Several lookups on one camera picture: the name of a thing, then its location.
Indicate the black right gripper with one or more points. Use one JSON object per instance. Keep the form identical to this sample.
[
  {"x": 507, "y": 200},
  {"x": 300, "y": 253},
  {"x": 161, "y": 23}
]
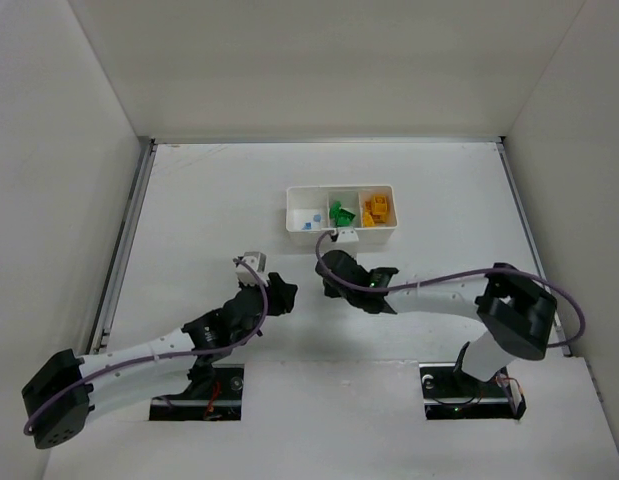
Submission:
[{"x": 340, "y": 267}]

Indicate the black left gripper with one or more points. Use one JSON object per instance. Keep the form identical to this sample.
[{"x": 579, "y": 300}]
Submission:
[{"x": 280, "y": 295}]

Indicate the green square lego brick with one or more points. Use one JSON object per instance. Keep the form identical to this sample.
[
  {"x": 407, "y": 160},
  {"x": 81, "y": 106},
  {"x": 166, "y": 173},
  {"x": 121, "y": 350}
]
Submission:
[{"x": 344, "y": 218}]

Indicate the yellow butterfly lego brick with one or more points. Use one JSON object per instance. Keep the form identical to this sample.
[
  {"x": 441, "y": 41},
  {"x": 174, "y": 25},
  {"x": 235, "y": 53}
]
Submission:
[{"x": 378, "y": 205}]

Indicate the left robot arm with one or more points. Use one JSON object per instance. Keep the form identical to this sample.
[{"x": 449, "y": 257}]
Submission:
[{"x": 70, "y": 391}]

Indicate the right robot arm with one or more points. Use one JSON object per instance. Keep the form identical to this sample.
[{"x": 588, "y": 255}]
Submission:
[{"x": 516, "y": 312}]

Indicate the white three-compartment container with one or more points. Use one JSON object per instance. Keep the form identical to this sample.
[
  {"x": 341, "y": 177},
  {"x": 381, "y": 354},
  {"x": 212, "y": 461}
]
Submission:
[{"x": 303, "y": 202}]

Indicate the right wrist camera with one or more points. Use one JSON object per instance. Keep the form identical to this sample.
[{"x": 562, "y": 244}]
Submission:
[{"x": 344, "y": 235}]

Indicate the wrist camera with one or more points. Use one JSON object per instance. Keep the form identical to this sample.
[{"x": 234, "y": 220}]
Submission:
[
  {"x": 344, "y": 235},
  {"x": 250, "y": 268}
]

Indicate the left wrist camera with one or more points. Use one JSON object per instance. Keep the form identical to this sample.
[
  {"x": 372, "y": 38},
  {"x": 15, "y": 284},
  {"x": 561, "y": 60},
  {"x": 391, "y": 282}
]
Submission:
[{"x": 250, "y": 268}]

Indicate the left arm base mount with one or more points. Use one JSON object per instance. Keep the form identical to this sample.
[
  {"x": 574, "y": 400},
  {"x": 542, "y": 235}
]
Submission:
[{"x": 216, "y": 400}]

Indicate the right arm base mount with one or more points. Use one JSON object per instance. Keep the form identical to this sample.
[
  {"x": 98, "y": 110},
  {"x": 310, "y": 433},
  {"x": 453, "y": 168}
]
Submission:
[{"x": 449, "y": 394}]

